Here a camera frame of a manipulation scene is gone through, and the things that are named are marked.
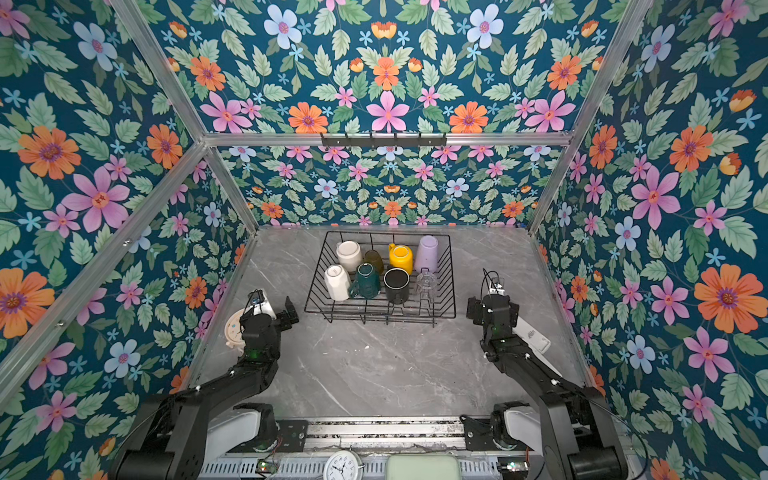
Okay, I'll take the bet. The cream white mug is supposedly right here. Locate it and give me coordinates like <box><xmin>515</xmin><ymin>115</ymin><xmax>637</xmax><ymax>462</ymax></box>
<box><xmin>324</xmin><ymin>264</ymin><xmax>351</xmax><ymax>302</ymax></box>

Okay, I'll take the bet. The clear glass cup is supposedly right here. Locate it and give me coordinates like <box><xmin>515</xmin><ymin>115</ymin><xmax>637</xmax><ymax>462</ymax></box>
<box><xmin>417</xmin><ymin>267</ymin><xmax>438</xmax><ymax>302</ymax></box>

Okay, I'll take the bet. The white mug green handle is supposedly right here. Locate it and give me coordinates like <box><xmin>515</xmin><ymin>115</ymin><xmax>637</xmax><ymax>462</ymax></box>
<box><xmin>348</xmin><ymin>262</ymin><xmax>380</xmax><ymax>300</ymax></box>

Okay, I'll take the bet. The red interior white mug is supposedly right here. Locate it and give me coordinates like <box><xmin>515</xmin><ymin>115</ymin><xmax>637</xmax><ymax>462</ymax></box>
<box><xmin>336</xmin><ymin>240</ymin><xmax>364</xmax><ymax>273</ymax></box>

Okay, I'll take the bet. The lavender plastic cup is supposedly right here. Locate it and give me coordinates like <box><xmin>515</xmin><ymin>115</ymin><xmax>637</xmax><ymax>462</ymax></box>
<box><xmin>414</xmin><ymin>235</ymin><xmax>439</xmax><ymax>274</ymax></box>

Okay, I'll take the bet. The olive green glass cup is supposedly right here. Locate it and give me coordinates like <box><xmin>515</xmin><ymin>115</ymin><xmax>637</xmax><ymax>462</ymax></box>
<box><xmin>364</xmin><ymin>249</ymin><xmax>385</xmax><ymax>275</ymax></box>

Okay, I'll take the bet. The black mug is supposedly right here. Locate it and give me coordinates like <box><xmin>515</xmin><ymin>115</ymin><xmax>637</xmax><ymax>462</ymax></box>
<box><xmin>383</xmin><ymin>267</ymin><xmax>410</xmax><ymax>305</ymax></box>

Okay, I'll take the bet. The yellow mug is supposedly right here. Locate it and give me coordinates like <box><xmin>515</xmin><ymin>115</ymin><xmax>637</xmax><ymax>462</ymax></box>
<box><xmin>388</xmin><ymin>243</ymin><xmax>414</xmax><ymax>275</ymax></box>

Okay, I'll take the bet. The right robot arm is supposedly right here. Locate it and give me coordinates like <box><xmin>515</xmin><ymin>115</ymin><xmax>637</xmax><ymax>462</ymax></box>
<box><xmin>467</xmin><ymin>293</ymin><xmax>629</xmax><ymax>479</ymax></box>

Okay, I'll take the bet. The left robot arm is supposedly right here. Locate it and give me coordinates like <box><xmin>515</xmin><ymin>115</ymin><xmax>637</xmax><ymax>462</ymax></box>
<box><xmin>108</xmin><ymin>290</ymin><xmax>299</xmax><ymax>479</ymax></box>

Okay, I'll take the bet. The round beige kitchen timer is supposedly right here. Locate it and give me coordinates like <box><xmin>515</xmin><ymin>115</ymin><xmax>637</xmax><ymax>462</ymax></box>
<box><xmin>224</xmin><ymin>309</ymin><xmax>245</xmax><ymax>354</ymax></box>

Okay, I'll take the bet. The white analog clock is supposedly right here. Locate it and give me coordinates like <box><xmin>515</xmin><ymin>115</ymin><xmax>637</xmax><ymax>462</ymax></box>
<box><xmin>322</xmin><ymin>450</ymin><xmax>364</xmax><ymax>480</ymax></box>

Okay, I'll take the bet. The pale green sponge pad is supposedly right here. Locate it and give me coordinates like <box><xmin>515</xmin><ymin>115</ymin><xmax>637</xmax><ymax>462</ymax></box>
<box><xmin>385</xmin><ymin>454</ymin><xmax>462</xmax><ymax>480</ymax></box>

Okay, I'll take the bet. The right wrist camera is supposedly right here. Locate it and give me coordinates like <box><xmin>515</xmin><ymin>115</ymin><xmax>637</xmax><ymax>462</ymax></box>
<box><xmin>487</xmin><ymin>281</ymin><xmax>506</xmax><ymax>296</ymax></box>

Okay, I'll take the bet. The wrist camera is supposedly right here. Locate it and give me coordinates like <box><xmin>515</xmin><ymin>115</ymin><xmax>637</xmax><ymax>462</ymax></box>
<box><xmin>487</xmin><ymin>281</ymin><xmax>506</xmax><ymax>296</ymax></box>
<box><xmin>243</xmin><ymin>288</ymin><xmax>277</xmax><ymax>319</ymax></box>

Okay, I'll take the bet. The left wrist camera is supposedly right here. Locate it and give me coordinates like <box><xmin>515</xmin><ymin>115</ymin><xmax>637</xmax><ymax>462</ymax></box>
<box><xmin>243</xmin><ymin>288</ymin><xmax>277</xmax><ymax>319</ymax></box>

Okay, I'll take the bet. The black wire dish rack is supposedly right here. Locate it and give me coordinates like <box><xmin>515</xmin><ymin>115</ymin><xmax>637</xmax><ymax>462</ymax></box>
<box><xmin>304</xmin><ymin>230</ymin><xmax>457</xmax><ymax>326</ymax></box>

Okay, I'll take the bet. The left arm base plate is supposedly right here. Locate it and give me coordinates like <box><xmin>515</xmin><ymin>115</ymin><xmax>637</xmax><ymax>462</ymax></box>
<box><xmin>233</xmin><ymin>420</ymin><xmax>309</xmax><ymax>454</ymax></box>

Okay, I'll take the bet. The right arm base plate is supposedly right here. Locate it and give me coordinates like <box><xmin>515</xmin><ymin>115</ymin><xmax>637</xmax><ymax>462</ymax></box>
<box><xmin>459</xmin><ymin>415</ymin><xmax>527</xmax><ymax>452</ymax></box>

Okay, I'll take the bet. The wall hook rail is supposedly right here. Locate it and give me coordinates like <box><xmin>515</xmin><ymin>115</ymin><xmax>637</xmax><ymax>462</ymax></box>
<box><xmin>320</xmin><ymin>133</ymin><xmax>448</xmax><ymax>148</ymax></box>

